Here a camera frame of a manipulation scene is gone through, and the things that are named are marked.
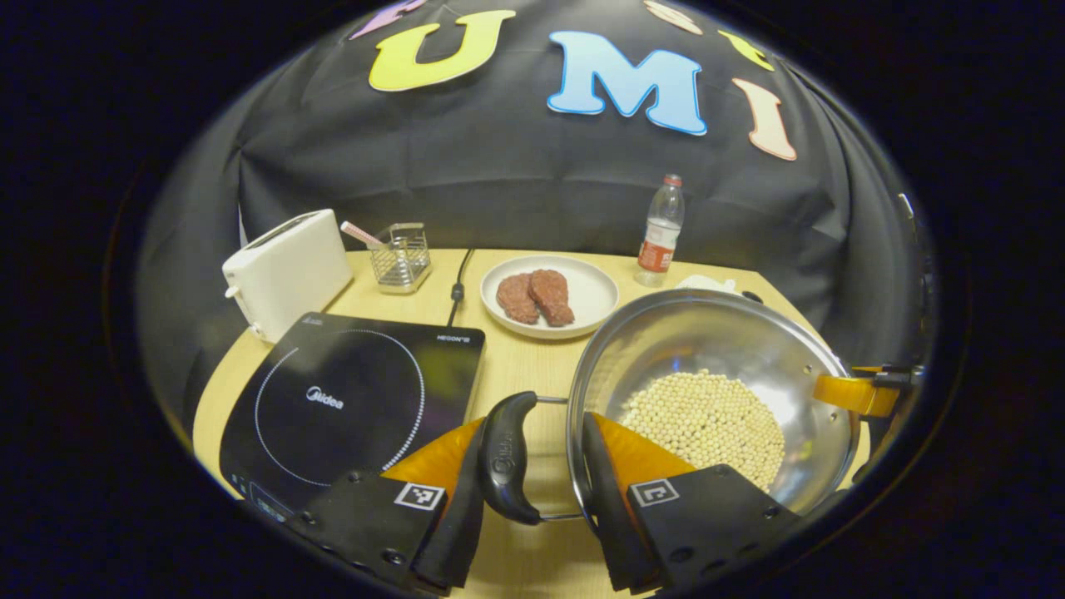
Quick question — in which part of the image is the black induction cooktop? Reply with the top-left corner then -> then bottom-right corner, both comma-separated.
219,312 -> 487,522

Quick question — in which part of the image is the brown meat patty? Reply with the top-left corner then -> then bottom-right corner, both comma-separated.
497,274 -> 542,326
529,268 -> 577,328

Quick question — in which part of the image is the pile of soybeans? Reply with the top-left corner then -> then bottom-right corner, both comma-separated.
617,369 -> 787,493

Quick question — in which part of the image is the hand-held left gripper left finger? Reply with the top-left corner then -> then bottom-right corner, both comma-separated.
287,416 -> 488,594

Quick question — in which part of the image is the white toaster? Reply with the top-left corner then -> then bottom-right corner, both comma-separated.
221,210 -> 354,344

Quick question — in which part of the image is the black backdrop cloth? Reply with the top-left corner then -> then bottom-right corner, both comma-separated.
137,0 -> 939,421

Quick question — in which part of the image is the white round plate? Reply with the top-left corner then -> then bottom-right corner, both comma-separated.
480,255 -> 621,341

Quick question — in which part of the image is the clear red label water bottle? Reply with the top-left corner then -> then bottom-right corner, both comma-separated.
635,173 -> 687,289

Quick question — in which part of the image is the steel pot with black handle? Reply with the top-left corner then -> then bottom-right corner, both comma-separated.
478,288 -> 863,534

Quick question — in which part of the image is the white condiment dish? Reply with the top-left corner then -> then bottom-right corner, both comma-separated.
675,274 -> 763,304

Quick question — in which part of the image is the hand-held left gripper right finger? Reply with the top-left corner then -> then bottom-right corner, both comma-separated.
581,411 -> 804,594

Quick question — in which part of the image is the black power cable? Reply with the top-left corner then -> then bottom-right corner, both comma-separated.
446,246 -> 476,328

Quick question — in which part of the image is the metal wire basket holder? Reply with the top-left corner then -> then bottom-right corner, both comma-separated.
369,221 -> 433,295

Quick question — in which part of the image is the pink striped straw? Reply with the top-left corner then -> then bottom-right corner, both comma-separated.
339,220 -> 386,251

